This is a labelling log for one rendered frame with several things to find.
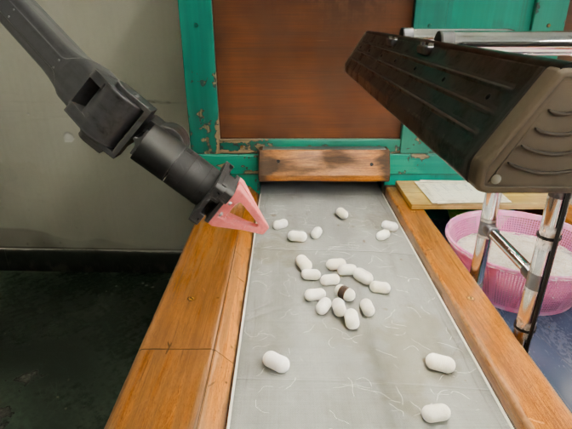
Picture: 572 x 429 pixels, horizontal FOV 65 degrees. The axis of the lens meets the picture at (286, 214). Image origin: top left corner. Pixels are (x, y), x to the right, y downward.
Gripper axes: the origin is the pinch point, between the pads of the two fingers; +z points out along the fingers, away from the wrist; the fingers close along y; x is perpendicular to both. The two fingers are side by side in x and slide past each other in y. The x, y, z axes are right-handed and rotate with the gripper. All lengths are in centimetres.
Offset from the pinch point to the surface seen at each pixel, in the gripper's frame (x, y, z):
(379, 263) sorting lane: -3.1, 11.3, 22.9
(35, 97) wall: 65, 133, -77
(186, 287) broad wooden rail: 14.7, -0.2, -2.6
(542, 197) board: -31, 34, 51
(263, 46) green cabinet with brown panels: -16, 46, -15
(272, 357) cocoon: 6.9, -14.6, 8.2
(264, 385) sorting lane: 9.0, -17.1, 8.6
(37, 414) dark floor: 113, 46, -3
